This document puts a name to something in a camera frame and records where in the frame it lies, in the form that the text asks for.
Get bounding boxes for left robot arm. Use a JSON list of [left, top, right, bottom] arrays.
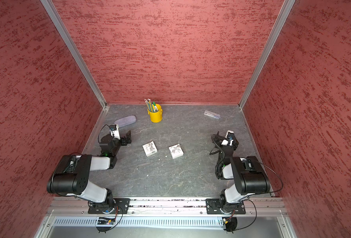
[[47, 131, 132, 214]]

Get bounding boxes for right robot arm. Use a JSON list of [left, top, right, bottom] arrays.
[[211, 135, 271, 214]]

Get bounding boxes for small pink gift box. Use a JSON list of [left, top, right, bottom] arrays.
[[142, 141, 158, 157]]

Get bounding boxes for purple glasses case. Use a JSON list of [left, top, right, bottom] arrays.
[[114, 115, 137, 128]]

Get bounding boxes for yellow pencil cup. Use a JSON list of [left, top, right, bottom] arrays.
[[148, 104, 163, 123]]

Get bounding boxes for pencils and markers bunch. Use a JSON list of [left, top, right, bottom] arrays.
[[144, 99, 159, 113]]

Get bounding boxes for clear plastic case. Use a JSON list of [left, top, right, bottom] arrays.
[[204, 110, 221, 119]]

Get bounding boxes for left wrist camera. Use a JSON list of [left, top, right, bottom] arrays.
[[108, 124, 121, 140]]

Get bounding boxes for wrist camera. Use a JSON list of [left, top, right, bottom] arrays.
[[222, 130, 238, 147], [108, 124, 121, 140]]

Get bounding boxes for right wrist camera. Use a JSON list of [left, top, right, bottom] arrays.
[[222, 130, 238, 147]]

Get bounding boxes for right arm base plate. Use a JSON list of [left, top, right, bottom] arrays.
[[205, 198, 246, 215]]

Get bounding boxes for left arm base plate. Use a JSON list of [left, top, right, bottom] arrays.
[[88, 198, 131, 215]]

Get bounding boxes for aluminium front rail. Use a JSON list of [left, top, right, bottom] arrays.
[[46, 197, 289, 217]]

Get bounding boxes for white perforated cable duct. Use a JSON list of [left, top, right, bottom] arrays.
[[52, 216, 223, 230]]

